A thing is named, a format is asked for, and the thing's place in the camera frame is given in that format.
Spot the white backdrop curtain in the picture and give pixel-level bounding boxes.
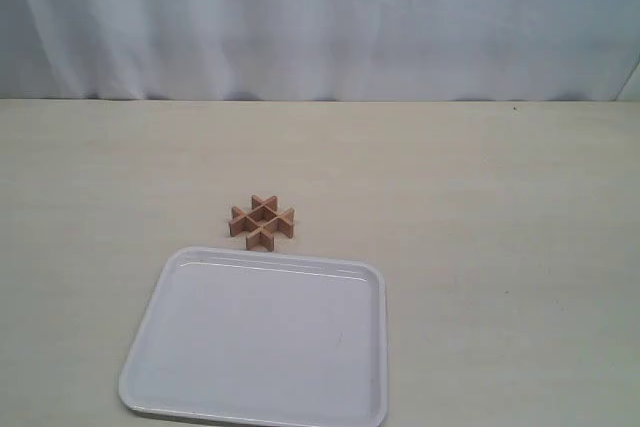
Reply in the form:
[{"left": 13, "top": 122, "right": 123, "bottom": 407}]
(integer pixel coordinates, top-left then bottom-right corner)
[{"left": 1, "top": 0, "right": 639, "bottom": 101}]

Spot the white plastic tray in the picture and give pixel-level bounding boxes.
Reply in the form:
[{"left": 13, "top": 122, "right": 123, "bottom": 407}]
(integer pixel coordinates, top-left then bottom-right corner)
[{"left": 118, "top": 247, "right": 388, "bottom": 426}]

